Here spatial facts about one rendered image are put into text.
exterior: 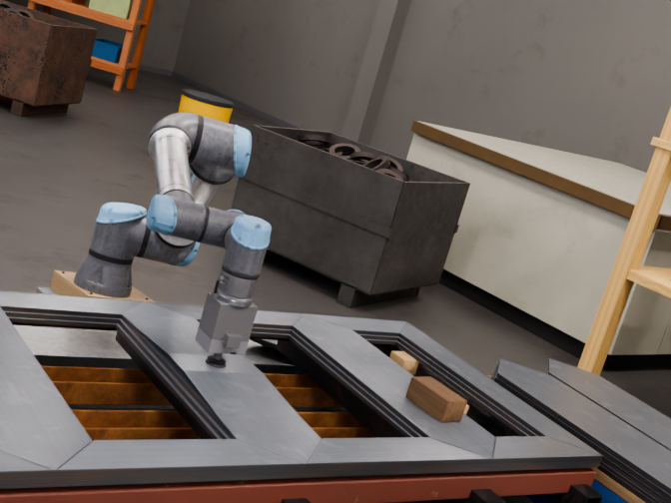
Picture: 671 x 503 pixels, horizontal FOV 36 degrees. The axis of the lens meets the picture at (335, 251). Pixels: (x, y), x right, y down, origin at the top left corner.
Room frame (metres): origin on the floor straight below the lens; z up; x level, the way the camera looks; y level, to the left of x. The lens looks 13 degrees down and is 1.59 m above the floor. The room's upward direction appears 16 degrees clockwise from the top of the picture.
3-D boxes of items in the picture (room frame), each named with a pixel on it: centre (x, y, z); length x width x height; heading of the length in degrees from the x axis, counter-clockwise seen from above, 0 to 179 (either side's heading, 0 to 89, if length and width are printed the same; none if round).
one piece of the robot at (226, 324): (1.92, 0.16, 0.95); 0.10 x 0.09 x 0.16; 36
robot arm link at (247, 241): (1.93, 0.17, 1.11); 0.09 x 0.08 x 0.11; 20
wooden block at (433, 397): (2.07, -0.30, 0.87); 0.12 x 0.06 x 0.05; 41
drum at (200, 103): (8.03, 1.30, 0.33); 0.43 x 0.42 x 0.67; 43
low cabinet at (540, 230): (7.44, -1.94, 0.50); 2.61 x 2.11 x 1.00; 133
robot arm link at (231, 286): (1.93, 0.17, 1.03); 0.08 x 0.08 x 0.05
